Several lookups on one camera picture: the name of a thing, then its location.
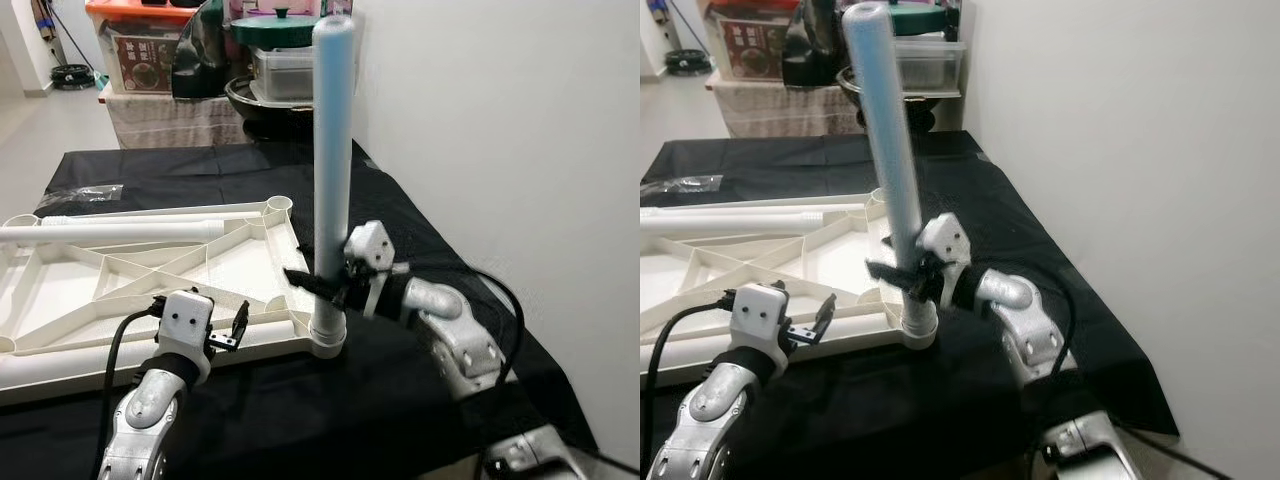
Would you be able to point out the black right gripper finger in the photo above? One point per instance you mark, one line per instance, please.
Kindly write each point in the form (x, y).
(315, 284)
(893, 275)

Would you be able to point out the white plastic table leg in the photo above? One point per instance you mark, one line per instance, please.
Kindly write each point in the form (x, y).
(100, 233)
(885, 130)
(720, 222)
(332, 130)

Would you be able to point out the white plastic children table top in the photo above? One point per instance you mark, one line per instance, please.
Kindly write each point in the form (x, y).
(850, 265)
(240, 270)

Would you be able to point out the black tablecloth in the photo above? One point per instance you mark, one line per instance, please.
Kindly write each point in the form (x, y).
(900, 420)
(300, 420)

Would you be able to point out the black wok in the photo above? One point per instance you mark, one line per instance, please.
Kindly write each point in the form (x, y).
(260, 115)
(935, 112)

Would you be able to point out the clear plastic bag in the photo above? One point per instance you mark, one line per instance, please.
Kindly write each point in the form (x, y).
(90, 194)
(685, 185)

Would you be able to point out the clear plastic storage box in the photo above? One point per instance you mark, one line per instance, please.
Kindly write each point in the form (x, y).
(930, 68)
(285, 75)

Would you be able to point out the black plastic bag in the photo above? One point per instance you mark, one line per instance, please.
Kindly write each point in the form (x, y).
(810, 50)
(205, 55)

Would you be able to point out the dark green round lid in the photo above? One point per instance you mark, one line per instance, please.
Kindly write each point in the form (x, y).
(925, 18)
(270, 32)

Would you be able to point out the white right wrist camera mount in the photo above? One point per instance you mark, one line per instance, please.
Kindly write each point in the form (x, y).
(945, 235)
(368, 240)

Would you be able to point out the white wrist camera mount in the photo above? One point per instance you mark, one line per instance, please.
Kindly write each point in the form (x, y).
(368, 240)
(758, 310)
(945, 235)
(185, 315)

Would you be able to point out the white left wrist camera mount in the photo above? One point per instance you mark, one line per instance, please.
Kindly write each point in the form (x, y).
(758, 310)
(185, 315)

